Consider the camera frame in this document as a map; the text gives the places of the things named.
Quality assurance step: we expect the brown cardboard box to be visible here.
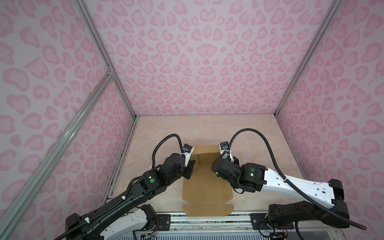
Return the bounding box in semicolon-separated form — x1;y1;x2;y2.
182;145;234;217

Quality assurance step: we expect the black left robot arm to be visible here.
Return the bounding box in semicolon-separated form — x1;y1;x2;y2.
58;153;196;240

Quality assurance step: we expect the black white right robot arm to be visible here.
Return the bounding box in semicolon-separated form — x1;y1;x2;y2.
211;158;351;229

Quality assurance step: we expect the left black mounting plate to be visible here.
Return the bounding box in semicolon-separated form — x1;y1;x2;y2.
149;214;171;232

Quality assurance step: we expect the black mounting plate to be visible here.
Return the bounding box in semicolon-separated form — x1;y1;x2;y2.
149;214;171;232
250;213;271;231

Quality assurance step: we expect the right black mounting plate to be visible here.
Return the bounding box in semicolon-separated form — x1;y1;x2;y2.
250;213;271;231

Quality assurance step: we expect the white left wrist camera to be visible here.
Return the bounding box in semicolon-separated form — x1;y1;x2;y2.
182;144;195;167

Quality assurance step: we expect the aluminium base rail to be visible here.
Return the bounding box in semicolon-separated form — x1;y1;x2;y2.
79;209;346;240

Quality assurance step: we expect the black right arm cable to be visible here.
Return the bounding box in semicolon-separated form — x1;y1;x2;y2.
227;128;367;231

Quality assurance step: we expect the back left aluminium post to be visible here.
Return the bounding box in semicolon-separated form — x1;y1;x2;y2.
73;0;137;120

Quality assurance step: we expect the aluminium post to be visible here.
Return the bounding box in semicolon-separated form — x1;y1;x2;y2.
274;0;345;119
73;0;137;120

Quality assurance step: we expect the left aluminium frame strut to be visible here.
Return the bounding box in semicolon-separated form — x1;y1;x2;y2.
1;73;115;240

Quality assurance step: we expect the back right aluminium post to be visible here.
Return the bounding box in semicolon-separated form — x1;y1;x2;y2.
274;0;345;119

